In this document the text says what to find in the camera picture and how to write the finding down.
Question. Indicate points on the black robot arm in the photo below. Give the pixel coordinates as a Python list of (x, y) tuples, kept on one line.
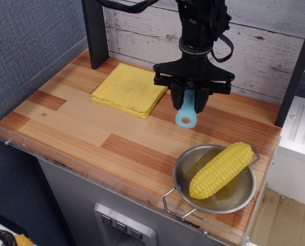
[(203, 23)]

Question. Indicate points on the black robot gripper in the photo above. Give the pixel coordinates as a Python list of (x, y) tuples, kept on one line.
[(192, 72)]

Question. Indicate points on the light blue dish brush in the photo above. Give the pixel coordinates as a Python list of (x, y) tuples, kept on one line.
[(186, 116)]

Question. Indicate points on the white appliance with ridged top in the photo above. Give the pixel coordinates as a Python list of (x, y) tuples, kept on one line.
[(286, 174)]

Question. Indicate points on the yellow object bottom left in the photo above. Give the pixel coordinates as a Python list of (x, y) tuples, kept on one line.
[(22, 240)]

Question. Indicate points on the clear acrylic table guard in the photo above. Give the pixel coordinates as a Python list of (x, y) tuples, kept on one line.
[(53, 118)]

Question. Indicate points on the yellow plastic corn cob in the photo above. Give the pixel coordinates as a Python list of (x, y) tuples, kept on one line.
[(220, 170)]

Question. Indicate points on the black vertical post left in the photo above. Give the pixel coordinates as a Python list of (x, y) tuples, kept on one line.
[(95, 32)]

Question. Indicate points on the black vertical post right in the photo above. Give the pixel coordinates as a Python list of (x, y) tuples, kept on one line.
[(292, 88)]

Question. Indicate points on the yellow folded cloth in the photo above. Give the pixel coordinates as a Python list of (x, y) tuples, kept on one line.
[(129, 89)]

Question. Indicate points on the grey cabinet with dispenser panel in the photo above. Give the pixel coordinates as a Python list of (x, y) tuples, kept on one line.
[(97, 214)]

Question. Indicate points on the steel bowl with wire handles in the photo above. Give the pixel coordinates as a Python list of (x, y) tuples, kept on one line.
[(232, 197)]

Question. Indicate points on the black vertical post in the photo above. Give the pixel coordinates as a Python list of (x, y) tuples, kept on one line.
[(95, 32), (292, 88)]

